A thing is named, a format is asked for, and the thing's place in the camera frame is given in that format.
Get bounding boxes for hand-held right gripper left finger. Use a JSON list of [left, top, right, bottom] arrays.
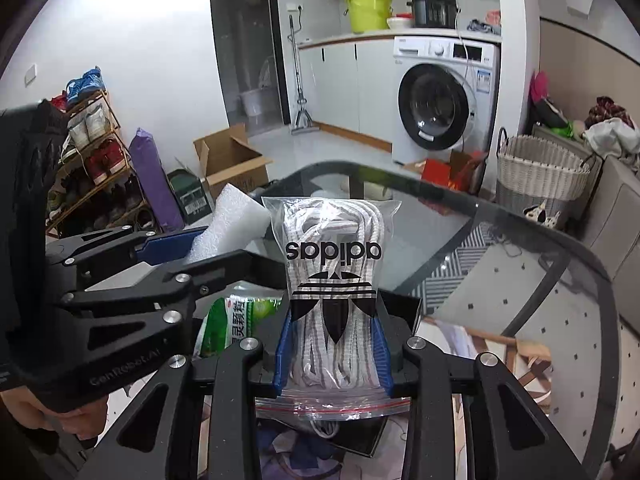
[[92, 305, 293, 480]]

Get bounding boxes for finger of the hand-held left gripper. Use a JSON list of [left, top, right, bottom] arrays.
[[57, 249, 288, 361], [45, 225, 210, 293]]

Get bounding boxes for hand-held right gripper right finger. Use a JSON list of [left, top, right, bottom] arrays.
[[370, 305, 576, 480]]

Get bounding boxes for white foam piece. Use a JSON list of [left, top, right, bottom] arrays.
[[185, 183, 273, 266]]

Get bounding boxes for green and white medicine packet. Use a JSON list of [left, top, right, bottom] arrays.
[[192, 295, 286, 358]]

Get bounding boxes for bag of white shoelaces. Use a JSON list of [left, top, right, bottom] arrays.
[[254, 195, 413, 418]]

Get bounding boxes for person's left hand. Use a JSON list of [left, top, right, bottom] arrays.
[[0, 390, 111, 443]]

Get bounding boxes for dark green box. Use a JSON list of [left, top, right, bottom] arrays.
[[166, 169, 211, 226]]

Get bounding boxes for purple bag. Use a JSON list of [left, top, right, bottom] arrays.
[[129, 128, 185, 233]]

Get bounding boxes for printed table mat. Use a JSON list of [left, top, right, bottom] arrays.
[[260, 316, 553, 480]]

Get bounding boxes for brown cardboard box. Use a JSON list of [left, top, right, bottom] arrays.
[[193, 124, 273, 201]]

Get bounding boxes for wooden shoe rack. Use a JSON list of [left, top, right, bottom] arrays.
[[45, 67, 156, 238]]

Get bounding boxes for grey patterned rug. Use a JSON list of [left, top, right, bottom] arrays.
[[400, 220, 506, 316]]

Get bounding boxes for mop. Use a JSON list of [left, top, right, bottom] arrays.
[[289, 14, 321, 135]]

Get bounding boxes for white plastic bucket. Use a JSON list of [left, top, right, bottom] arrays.
[[239, 87, 266, 117]]

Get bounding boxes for red box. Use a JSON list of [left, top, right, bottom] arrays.
[[402, 150, 488, 193]]

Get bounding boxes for white cabinet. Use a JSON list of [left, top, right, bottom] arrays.
[[297, 30, 502, 153]]

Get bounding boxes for black spotted white toy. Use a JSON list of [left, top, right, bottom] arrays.
[[523, 200, 563, 231]]

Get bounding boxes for white wicker basket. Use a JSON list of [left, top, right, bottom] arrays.
[[496, 127, 603, 231]]

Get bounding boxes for white washing machine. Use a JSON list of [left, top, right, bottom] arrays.
[[391, 35, 502, 166]]

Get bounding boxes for grey sofa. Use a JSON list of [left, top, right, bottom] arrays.
[[575, 155, 640, 306]]

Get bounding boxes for green plastic bucket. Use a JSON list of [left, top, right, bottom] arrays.
[[344, 0, 393, 35]]

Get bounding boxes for pink cloth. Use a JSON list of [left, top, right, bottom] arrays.
[[529, 71, 551, 106]]

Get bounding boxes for pile of clothes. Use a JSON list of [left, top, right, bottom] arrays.
[[582, 95, 640, 158]]

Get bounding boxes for black rice cooker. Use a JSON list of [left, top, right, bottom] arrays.
[[411, 0, 458, 28]]

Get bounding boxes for clothes on counter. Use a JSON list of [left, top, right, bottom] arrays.
[[467, 10, 502, 36]]

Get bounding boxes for white cable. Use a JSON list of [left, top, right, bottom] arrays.
[[310, 417, 341, 438]]

